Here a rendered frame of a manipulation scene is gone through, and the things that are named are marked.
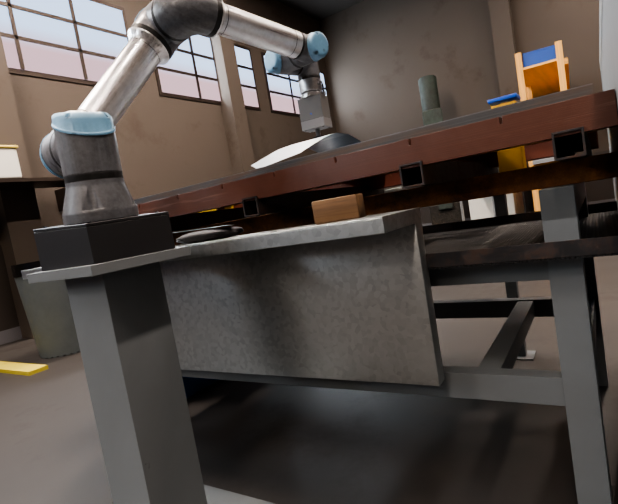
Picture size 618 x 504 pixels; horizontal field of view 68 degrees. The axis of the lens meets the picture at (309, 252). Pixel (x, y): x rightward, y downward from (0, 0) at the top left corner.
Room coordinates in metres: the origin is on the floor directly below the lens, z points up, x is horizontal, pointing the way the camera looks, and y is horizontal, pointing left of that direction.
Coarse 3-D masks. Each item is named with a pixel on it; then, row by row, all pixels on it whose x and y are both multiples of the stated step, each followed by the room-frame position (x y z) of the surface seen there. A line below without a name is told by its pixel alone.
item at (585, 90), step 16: (544, 96) 0.87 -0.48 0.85; (560, 96) 0.86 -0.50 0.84; (576, 96) 0.84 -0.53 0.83; (480, 112) 0.93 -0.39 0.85; (496, 112) 0.92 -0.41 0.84; (512, 112) 0.90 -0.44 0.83; (416, 128) 1.01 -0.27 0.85; (432, 128) 0.99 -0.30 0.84; (448, 128) 0.97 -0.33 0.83; (352, 144) 1.09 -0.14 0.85; (368, 144) 1.07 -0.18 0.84; (384, 144) 1.05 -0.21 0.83; (304, 160) 1.17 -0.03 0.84; (240, 176) 1.29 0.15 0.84; (176, 192) 1.43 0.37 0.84
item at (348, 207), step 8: (320, 200) 0.97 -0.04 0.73; (328, 200) 0.97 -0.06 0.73; (336, 200) 0.96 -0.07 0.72; (344, 200) 0.95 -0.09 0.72; (352, 200) 0.95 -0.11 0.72; (360, 200) 0.97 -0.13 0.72; (312, 208) 0.98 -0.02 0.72; (320, 208) 0.97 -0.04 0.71; (328, 208) 0.97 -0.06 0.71; (336, 208) 0.96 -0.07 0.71; (344, 208) 0.95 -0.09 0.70; (352, 208) 0.95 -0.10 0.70; (360, 208) 0.96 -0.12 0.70; (320, 216) 0.97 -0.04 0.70; (328, 216) 0.97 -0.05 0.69; (336, 216) 0.96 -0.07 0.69; (344, 216) 0.96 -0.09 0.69; (352, 216) 0.95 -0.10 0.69; (360, 216) 0.95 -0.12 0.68
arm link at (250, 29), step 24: (168, 0) 1.13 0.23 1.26; (192, 0) 1.13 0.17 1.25; (216, 0) 1.16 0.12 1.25; (168, 24) 1.15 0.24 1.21; (192, 24) 1.15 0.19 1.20; (216, 24) 1.17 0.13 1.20; (240, 24) 1.21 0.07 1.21; (264, 24) 1.26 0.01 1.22; (264, 48) 1.30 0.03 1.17; (288, 48) 1.33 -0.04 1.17; (312, 48) 1.35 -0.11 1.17
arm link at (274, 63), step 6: (270, 54) 1.46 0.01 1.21; (276, 54) 1.44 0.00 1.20; (264, 60) 1.49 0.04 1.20; (270, 60) 1.46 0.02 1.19; (276, 60) 1.44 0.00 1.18; (282, 60) 1.45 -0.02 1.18; (288, 60) 1.43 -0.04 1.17; (270, 66) 1.47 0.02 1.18; (276, 66) 1.45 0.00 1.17; (282, 66) 1.46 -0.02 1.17; (288, 66) 1.45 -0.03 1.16; (294, 66) 1.44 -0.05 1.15; (270, 72) 1.48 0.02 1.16; (276, 72) 1.48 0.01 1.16; (282, 72) 1.49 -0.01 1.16; (288, 72) 1.49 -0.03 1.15; (294, 72) 1.51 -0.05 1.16; (300, 72) 1.52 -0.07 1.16
